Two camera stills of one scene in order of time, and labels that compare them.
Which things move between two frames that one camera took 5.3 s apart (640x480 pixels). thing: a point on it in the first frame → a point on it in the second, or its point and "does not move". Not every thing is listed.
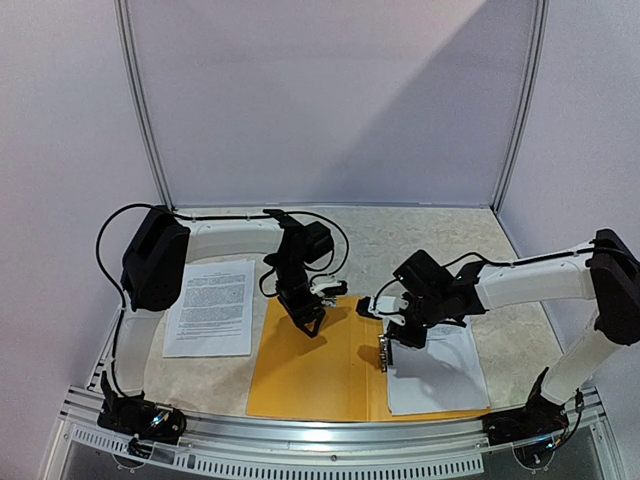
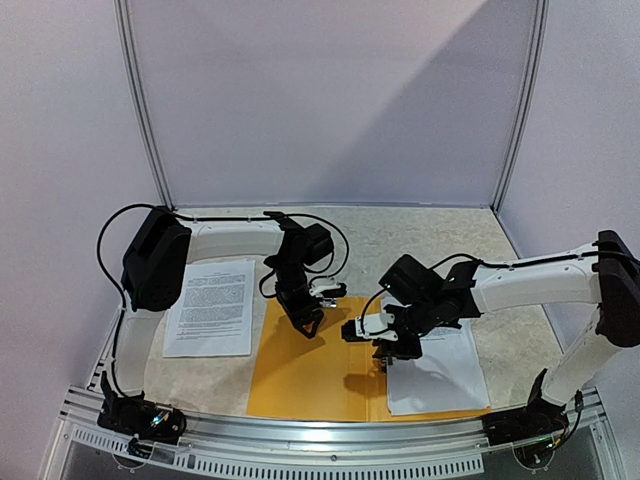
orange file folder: (332, 375) does not move
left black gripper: (298, 313) does not move
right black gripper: (409, 335) → (400, 346)
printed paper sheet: (447, 374) does not move
